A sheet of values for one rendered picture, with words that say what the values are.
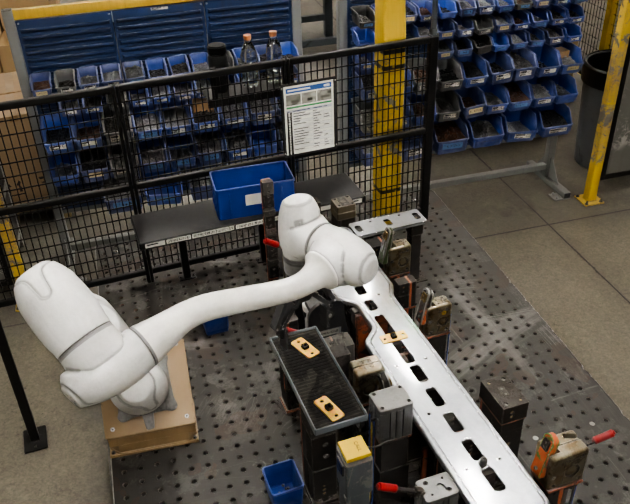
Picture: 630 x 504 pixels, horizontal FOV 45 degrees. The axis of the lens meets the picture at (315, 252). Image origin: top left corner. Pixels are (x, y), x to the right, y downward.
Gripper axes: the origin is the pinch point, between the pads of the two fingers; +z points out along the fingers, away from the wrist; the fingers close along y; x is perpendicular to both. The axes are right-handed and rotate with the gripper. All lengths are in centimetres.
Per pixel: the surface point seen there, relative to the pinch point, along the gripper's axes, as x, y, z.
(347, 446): -33.6, -13.7, 5.5
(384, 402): -25.1, 6.0, 10.5
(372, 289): 24, 46, 21
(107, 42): 239, 59, -8
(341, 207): 65, 67, 16
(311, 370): -7.9, -4.2, 5.5
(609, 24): 195, 447, 57
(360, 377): -11.1, 10.1, 14.4
